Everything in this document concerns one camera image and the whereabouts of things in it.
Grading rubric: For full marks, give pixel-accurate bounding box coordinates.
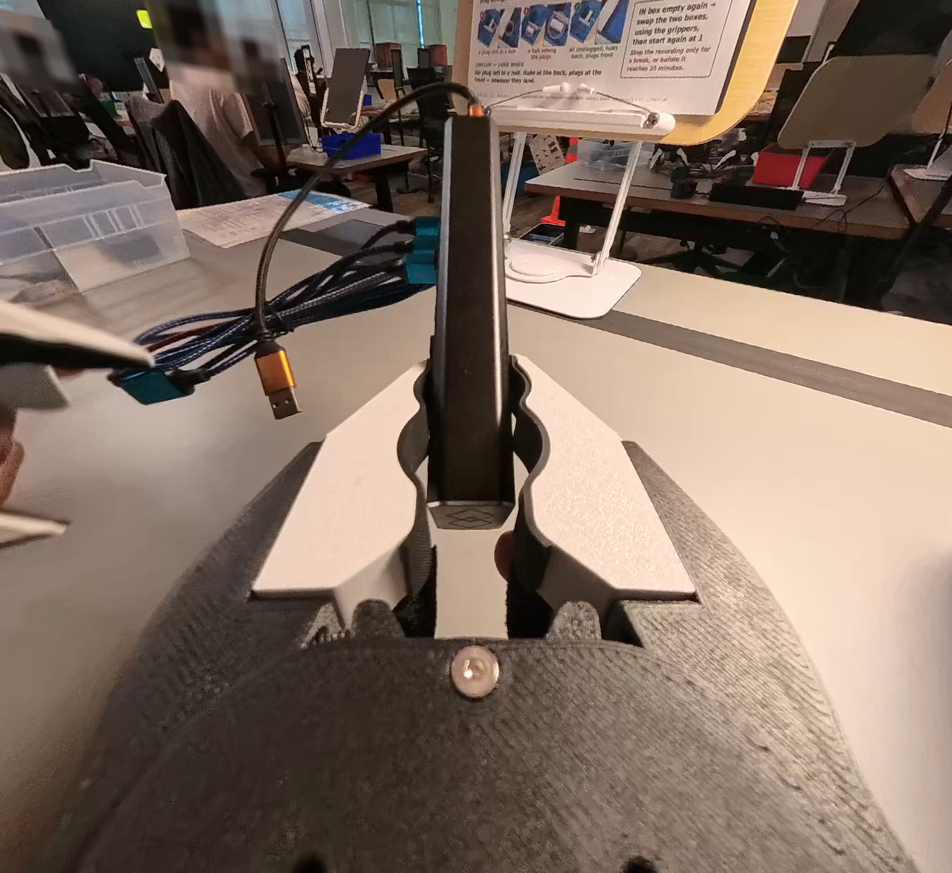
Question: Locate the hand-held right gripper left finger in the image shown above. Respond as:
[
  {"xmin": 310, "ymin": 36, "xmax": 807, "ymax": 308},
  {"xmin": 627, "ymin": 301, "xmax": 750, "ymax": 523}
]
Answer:
[{"xmin": 251, "ymin": 360, "xmax": 437, "ymax": 637}]

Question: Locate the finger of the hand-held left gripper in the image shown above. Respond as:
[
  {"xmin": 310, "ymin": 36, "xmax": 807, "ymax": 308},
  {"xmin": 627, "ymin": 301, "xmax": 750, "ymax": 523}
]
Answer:
[{"xmin": 0, "ymin": 300, "xmax": 155, "ymax": 411}]

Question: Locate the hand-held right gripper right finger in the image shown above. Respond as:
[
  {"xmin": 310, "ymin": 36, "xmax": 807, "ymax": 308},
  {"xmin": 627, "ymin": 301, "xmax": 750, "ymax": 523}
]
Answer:
[{"xmin": 509, "ymin": 356, "xmax": 699, "ymax": 639}]

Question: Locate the clear plastic bin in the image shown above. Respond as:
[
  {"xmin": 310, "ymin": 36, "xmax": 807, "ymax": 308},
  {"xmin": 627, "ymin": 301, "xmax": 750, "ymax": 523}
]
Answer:
[{"xmin": 0, "ymin": 160, "xmax": 192, "ymax": 297}]

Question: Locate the black cable with orange plug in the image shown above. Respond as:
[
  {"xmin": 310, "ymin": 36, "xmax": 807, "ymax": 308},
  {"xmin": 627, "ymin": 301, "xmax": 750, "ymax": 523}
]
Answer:
[{"xmin": 253, "ymin": 80, "xmax": 492, "ymax": 422}]

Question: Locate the blue braided usb cable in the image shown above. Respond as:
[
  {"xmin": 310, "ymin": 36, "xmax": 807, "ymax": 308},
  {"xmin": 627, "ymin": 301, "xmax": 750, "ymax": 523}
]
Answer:
[{"xmin": 112, "ymin": 217, "xmax": 441, "ymax": 407}]

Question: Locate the black usb hub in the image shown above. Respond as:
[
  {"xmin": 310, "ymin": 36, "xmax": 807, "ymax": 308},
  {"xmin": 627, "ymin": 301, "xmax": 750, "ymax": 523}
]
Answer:
[{"xmin": 425, "ymin": 110, "xmax": 518, "ymax": 533}]

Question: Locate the person's left hand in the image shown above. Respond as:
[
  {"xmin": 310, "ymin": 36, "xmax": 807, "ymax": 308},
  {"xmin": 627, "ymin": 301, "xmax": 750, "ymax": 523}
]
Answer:
[{"xmin": 0, "ymin": 400, "xmax": 25, "ymax": 509}]

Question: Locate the blue white paper sheet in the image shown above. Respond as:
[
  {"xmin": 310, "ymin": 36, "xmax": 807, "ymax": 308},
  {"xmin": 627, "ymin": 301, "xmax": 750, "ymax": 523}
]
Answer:
[{"xmin": 177, "ymin": 190, "xmax": 370, "ymax": 250}]

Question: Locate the orange traffic cone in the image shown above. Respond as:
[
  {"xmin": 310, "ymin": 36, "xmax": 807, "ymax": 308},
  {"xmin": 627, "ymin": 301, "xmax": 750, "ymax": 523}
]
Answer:
[{"xmin": 539, "ymin": 136, "xmax": 583, "ymax": 227}]

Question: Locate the black monitor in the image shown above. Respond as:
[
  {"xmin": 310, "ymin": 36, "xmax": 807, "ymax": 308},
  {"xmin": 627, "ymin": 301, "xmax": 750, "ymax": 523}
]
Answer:
[{"xmin": 16, "ymin": 0, "xmax": 162, "ymax": 94}]

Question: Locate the grey monitor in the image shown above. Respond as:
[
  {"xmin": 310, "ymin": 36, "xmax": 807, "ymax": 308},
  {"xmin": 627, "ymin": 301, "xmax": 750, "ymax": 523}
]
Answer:
[{"xmin": 244, "ymin": 65, "xmax": 307, "ymax": 146}]

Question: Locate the work table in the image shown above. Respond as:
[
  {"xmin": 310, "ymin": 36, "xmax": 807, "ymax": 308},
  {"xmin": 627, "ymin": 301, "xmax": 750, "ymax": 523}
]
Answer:
[
  {"xmin": 524, "ymin": 162, "xmax": 952, "ymax": 243},
  {"xmin": 286, "ymin": 144, "xmax": 430, "ymax": 213}
]

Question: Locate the small blue bin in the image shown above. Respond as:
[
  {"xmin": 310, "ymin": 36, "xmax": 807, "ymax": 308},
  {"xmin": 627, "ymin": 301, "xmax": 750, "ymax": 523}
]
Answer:
[{"xmin": 321, "ymin": 132, "xmax": 383, "ymax": 163}]

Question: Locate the clear storage box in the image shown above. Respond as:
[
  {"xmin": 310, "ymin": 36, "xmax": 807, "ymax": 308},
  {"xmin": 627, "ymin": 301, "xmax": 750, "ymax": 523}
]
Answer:
[{"xmin": 576, "ymin": 138, "xmax": 657, "ymax": 172}]

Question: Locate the grey tilted board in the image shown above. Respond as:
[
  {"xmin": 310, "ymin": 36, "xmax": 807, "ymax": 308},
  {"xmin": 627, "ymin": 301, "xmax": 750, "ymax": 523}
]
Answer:
[{"xmin": 320, "ymin": 47, "xmax": 371, "ymax": 131}]

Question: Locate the red bin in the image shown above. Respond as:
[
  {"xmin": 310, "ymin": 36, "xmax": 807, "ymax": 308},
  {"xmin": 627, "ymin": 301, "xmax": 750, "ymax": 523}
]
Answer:
[{"xmin": 751, "ymin": 144, "xmax": 832, "ymax": 189}]

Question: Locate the tan board on stand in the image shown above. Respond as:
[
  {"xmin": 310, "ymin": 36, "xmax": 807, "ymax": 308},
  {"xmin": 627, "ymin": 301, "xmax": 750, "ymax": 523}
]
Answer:
[{"xmin": 777, "ymin": 55, "xmax": 940, "ymax": 207}]

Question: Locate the instruction sheet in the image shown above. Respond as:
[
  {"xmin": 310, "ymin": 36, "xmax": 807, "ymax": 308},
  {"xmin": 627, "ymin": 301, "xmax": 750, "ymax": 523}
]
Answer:
[{"xmin": 470, "ymin": 0, "xmax": 782, "ymax": 118}]

